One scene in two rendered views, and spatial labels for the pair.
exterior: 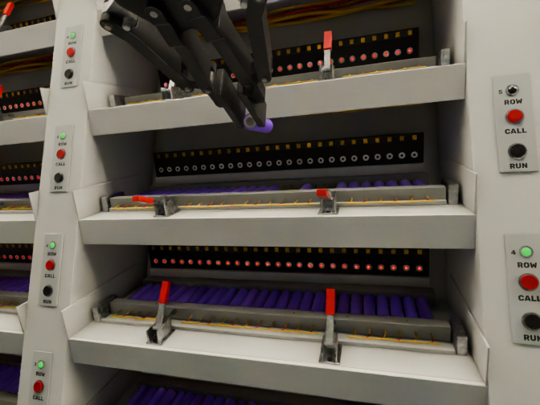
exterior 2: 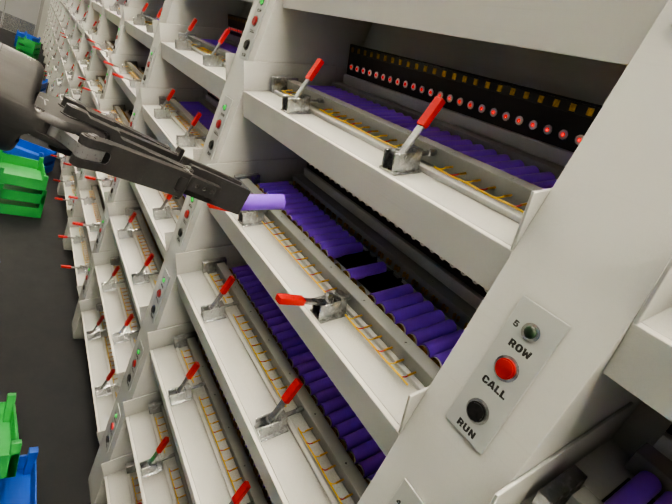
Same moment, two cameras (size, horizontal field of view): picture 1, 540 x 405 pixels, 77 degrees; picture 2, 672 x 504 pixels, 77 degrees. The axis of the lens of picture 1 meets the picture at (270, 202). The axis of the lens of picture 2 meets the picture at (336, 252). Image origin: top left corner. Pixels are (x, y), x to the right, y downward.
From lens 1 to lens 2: 43 cm
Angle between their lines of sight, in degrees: 40
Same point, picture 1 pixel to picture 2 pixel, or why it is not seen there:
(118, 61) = (300, 34)
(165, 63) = not seen: hidden behind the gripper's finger
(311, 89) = (367, 174)
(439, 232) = (371, 418)
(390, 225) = (342, 371)
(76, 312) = (188, 259)
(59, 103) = (234, 72)
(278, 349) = (250, 391)
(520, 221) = (427, 483)
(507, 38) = (586, 252)
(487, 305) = not seen: outside the picture
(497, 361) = not seen: outside the picture
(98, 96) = (259, 76)
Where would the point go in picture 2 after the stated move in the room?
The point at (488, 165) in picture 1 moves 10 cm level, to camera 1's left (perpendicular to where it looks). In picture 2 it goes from (443, 397) to (358, 327)
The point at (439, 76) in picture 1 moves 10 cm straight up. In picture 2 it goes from (478, 247) to (543, 137)
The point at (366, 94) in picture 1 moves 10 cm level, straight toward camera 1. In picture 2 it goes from (407, 214) to (334, 191)
